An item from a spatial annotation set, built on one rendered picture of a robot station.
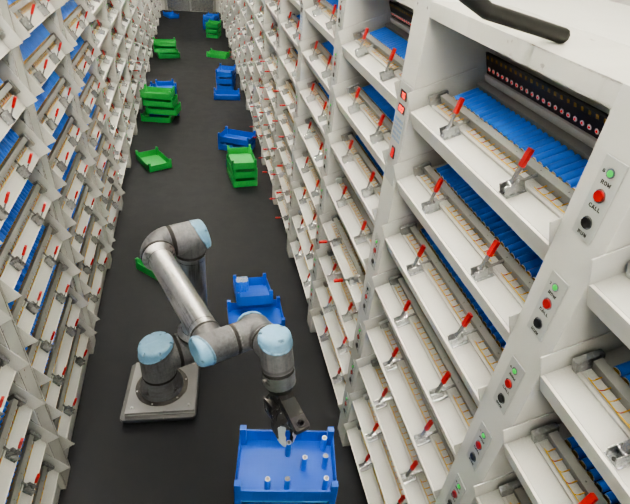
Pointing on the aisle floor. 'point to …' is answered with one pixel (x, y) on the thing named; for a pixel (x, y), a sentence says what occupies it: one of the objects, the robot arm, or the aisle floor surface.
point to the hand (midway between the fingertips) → (289, 442)
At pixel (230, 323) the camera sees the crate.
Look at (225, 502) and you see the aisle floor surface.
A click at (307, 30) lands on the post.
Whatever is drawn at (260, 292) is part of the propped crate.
